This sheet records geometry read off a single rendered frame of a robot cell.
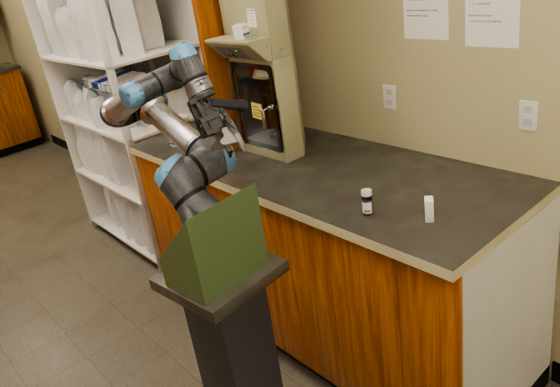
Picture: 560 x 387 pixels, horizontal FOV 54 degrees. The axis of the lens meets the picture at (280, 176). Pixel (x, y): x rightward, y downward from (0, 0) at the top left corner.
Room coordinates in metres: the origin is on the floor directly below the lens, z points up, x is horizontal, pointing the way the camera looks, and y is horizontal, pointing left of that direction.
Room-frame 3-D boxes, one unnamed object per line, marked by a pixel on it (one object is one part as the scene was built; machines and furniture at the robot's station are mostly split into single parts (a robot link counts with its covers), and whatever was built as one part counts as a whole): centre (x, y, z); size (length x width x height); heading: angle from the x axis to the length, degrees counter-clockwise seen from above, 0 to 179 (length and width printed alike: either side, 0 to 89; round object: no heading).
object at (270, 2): (2.50, -0.04, 1.33); 0.32 x 0.25 x 0.77; 38
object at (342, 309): (2.33, -0.10, 0.45); 2.05 x 0.67 x 0.90; 38
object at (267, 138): (2.42, 0.06, 1.19); 0.30 x 0.01 x 0.40; 38
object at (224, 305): (1.49, 0.24, 0.92); 0.32 x 0.32 x 0.04; 44
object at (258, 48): (2.39, 0.10, 1.46); 0.32 x 0.11 x 0.10; 38
